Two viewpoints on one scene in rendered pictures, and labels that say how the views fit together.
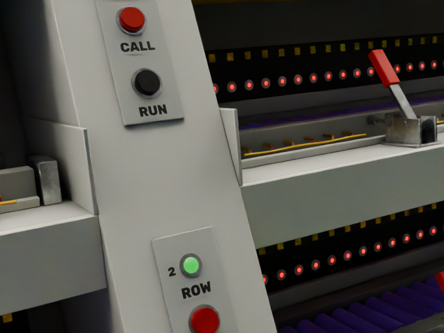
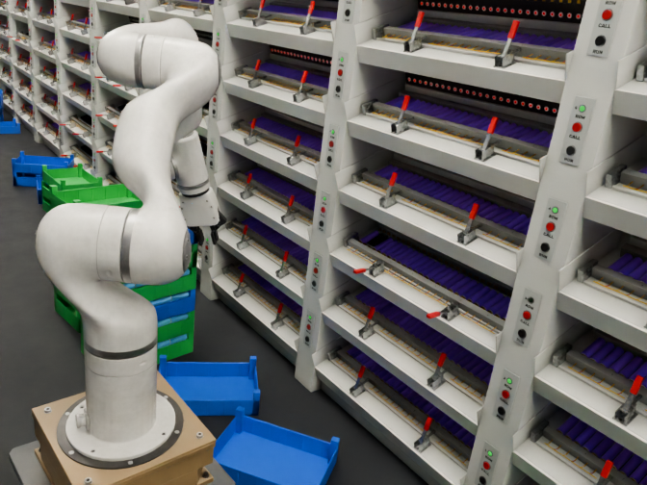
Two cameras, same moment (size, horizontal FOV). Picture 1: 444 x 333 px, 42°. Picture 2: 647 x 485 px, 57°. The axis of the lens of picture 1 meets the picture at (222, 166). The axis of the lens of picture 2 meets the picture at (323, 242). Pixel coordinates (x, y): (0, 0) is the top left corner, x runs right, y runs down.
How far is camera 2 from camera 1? 1.21 m
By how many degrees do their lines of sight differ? 82
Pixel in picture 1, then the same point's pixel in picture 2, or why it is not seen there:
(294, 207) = (550, 394)
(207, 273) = (512, 386)
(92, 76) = (510, 322)
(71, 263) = (489, 357)
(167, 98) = (525, 341)
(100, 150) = (504, 340)
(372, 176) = (582, 409)
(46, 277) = (484, 355)
